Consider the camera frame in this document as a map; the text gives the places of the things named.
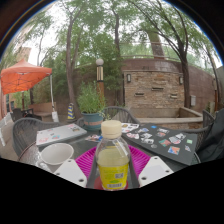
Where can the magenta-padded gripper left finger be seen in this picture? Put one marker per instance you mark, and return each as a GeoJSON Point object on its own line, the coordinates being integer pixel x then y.
{"type": "Point", "coordinates": [71, 171]}

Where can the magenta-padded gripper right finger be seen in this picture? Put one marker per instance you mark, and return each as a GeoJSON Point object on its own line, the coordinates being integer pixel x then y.
{"type": "Point", "coordinates": [155, 170]}

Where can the yellow-labelled clear drink bottle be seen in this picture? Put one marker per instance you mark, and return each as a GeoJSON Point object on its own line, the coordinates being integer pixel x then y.
{"type": "Point", "coordinates": [113, 166]}

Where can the white ceramic mug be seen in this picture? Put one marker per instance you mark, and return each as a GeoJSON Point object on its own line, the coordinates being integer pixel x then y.
{"type": "Point", "coordinates": [56, 154]}

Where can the black laptop with stickers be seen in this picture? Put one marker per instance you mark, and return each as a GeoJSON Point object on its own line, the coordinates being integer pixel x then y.
{"type": "Point", "coordinates": [166, 143]}

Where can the silver laptop with stickers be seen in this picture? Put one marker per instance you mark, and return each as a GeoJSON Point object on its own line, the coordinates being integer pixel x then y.
{"type": "Point", "coordinates": [60, 134]}

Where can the small blue sticker card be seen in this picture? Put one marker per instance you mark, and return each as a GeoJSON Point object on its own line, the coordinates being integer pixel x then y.
{"type": "Point", "coordinates": [93, 138]}

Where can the white sticker sheet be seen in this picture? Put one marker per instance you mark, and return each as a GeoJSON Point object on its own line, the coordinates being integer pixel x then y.
{"type": "Point", "coordinates": [130, 127]}

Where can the grey wicker chair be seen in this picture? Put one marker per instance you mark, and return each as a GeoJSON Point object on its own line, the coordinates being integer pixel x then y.
{"type": "Point", "coordinates": [200, 133]}
{"type": "Point", "coordinates": [25, 131]}
{"type": "Point", "coordinates": [120, 113]}

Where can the blue yellow striped cone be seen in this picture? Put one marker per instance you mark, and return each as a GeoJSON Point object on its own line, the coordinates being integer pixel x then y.
{"type": "Point", "coordinates": [71, 111]}

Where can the black jacket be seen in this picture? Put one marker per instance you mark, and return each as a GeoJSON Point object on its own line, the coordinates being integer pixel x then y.
{"type": "Point", "coordinates": [215, 140]}

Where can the wooden bench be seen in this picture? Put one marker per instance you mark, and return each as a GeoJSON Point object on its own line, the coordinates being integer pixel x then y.
{"type": "Point", "coordinates": [41, 109]}

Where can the green plant in blue pot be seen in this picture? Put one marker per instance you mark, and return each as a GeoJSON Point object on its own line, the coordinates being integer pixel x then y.
{"type": "Point", "coordinates": [91, 103]}

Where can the grey wall box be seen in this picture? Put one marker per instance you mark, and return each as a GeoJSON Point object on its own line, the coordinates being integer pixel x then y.
{"type": "Point", "coordinates": [193, 100]}

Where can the black wall lamp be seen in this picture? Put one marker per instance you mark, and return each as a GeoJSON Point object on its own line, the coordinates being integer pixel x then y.
{"type": "Point", "coordinates": [128, 78]}
{"type": "Point", "coordinates": [181, 80]}

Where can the globe-topped striped lamp post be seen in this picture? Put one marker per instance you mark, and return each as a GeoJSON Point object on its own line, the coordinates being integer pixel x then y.
{"type": "Point", "coordinates": [100, 78]}

